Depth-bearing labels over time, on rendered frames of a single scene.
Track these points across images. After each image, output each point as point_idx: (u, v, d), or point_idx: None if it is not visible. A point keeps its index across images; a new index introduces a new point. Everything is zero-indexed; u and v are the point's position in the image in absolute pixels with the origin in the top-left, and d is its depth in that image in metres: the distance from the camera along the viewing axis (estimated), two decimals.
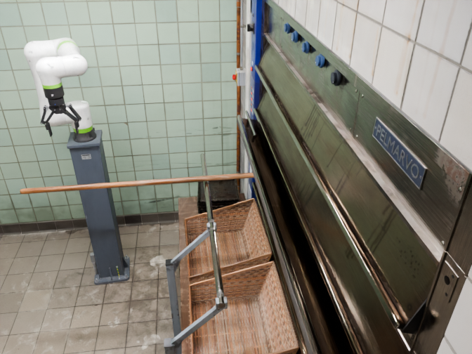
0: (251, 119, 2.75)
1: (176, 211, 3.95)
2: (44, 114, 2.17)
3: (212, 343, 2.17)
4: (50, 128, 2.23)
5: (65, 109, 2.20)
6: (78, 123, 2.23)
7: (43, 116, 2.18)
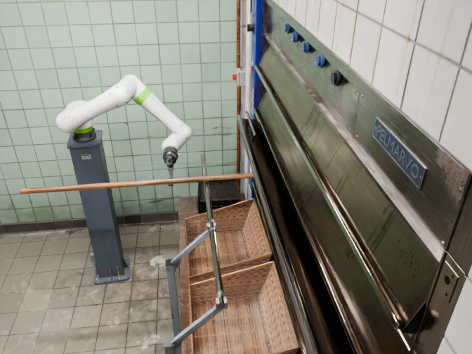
0: (251, 119, 2.75)
1: (176, 211, 3.95)
2: None
3: (212, 343, 2.17)
4: None
5: (171, 159, 2.53)
6: (168, 157, 2.44)
7: None
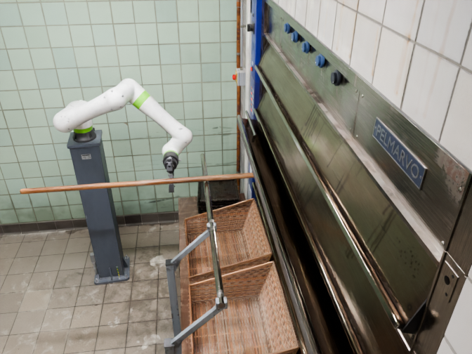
0: (251, 119, 2.75)
1: (176, 211, 3.95)
2: None
3: (212, 343, 2.17)
4: (171, 187, 2.43)
5: (172, 164, 2.46)
6: (168, 163, 2.37)
7: None
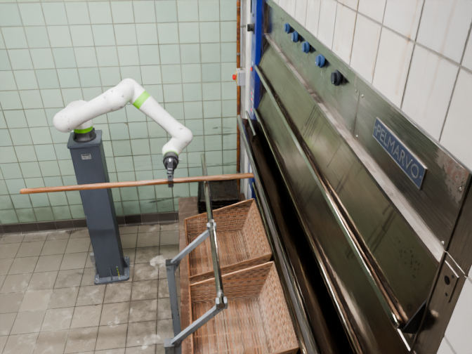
0: (251, 119, 2.75)
1: (176, 211, 3.95)
2: None
3: (212, 343, 2.17)
4: None
5: (172, 166, 2.46)
6: (168, 173, 2.37)
7: None
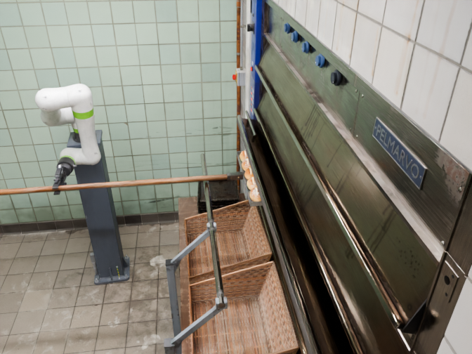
0: (251, 119, 2.75)
1: (176, 211, 3.95)
2: None
3: (212, 343, 2.17)
4: None
5: (62, 173, 2.39)
6: (55, 180, 2.31)
7: None
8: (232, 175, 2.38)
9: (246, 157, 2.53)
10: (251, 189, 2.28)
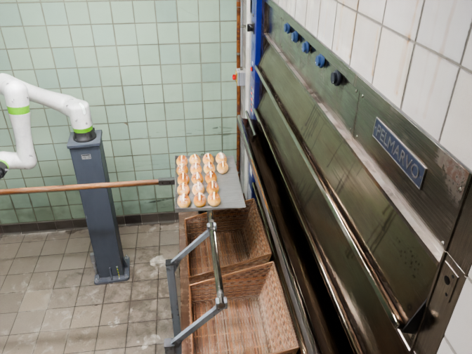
0: (251, 119, 2.75)
1: None
2: None
3: (212, 343, 2.17)
4: None
5: None
6: None
7: None
8: (164, 180, 2.34)
9: (182, 162, 2.50)
10: (180, 194, 2.24)
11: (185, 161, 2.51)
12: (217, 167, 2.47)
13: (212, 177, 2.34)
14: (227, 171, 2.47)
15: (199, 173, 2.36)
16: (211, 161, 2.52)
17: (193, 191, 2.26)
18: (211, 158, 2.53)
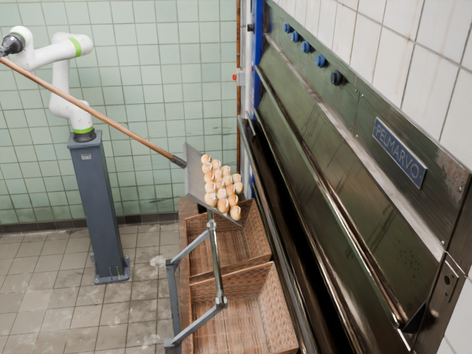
0: (251, 119, 2.75)
1: (176, 211, 3.95)
2: None
3: (212, 343, 2.17)
4: None
5: (11, 47, 2.01)
6: (1, 48, 1.92)
7: None
8: (178, 159, 2.28)
9: (208, 161, 2.52)
10: None
11: (211, 161, 2.53)
12: (236, 185, 2.55)
13: (234, 192, 2.41)
14: None
15: (224, 180, 2.41)
16: (230, 175, 2.59)
17: (218, 194, 2.29)
18: (230, 172, 2.59)
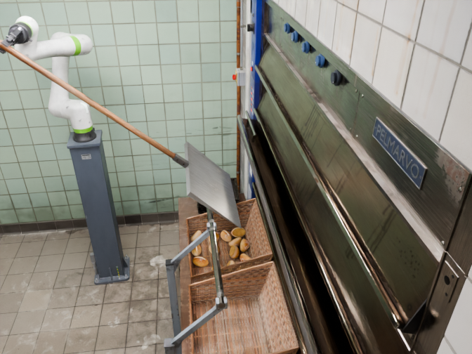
0: (251, 119, 2.75)
1: (176, 211, 3.95)
2: None
3: (212, 343, 2.17)
4: None
5: (17, 36, 1.99)
6: (8, 37, 1.90)
7: None
8: (180, 158, 2.28)
9: None
10: None
11: None
12: (191, 250, 2.73)
13: (205, 258, 2.64)
14: (200, 253, 2.74)
15: None
16: None
17: (232, 268, 2.56)
18: None
